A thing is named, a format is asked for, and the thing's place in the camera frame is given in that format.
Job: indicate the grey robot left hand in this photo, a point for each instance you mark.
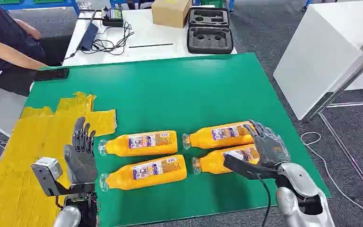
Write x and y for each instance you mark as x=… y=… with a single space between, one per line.
x=80 y=159

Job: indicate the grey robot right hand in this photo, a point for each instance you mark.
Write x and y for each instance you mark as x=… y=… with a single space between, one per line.
x=270 y=147

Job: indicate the orange drink bottle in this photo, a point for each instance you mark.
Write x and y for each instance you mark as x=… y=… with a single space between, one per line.
x=212 y=163
x=200 y=137
x=119 y=147
x=122 y=179

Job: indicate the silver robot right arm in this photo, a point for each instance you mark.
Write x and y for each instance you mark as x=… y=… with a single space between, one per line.
x=297 y=178

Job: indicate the yellow plastic sheet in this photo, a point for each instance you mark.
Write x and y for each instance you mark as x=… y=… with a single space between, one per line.
x=28 y=141

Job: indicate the black phone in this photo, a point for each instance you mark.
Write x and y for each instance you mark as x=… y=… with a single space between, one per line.
x=53 y=74

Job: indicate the green table mat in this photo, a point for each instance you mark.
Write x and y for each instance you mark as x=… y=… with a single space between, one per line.
x=169 y=94

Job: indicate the large white table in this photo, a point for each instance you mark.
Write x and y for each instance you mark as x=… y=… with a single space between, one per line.
x=319 y=47

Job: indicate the black foam case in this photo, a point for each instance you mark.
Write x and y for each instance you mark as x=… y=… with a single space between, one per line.
x=209 y=40

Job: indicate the dark blue tablet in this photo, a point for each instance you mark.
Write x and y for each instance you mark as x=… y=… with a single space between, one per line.
x=89 y=36

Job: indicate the thin black rod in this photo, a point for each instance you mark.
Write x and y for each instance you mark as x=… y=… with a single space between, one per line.
x=151 y=45

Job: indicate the black controller with screen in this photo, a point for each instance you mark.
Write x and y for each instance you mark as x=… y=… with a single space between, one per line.
x=112 y=20

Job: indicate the person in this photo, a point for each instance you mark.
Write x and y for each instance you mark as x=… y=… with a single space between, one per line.
x=0 y=31

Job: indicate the green plastic crate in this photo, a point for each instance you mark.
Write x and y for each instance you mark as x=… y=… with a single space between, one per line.
x=212 y=3

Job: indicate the cardboard box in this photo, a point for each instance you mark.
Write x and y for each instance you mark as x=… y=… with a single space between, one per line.
x=169 y=12

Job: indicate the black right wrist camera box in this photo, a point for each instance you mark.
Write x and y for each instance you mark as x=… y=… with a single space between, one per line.
x=241 y=166

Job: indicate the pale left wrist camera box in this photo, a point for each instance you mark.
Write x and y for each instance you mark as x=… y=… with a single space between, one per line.
x=47 y=170

